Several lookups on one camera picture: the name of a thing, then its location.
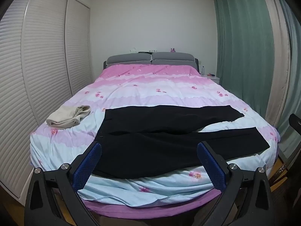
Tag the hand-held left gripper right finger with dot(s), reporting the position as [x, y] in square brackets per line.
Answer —
[211, 167]

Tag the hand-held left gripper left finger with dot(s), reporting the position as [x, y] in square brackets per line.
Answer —
[87, 168]

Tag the black pants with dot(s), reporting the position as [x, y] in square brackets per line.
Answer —
[152, 150]

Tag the folded beige garment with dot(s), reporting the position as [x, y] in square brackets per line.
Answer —
[65, 118]

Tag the purple bed sheet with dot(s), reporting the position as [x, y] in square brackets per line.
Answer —
[141, 211]

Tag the white nightstand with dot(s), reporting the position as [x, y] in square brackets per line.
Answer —
[212, 78]

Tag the dark wicker chair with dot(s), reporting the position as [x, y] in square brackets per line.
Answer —
[295, 121]

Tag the pink floral duvet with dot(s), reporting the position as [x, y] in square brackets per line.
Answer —
[152, 91]

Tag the clear plastic bottle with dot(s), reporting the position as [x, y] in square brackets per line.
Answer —
[202, 71]

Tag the white louvred wardrobe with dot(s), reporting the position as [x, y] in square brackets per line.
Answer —
[35, 75]

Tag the grey upholstered bed headboard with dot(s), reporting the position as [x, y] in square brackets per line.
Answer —
[131, 59]

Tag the beige curtain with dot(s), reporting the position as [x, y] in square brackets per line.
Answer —
[279, 63]

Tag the white tissue box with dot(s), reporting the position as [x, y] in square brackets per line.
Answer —
[133, 50]

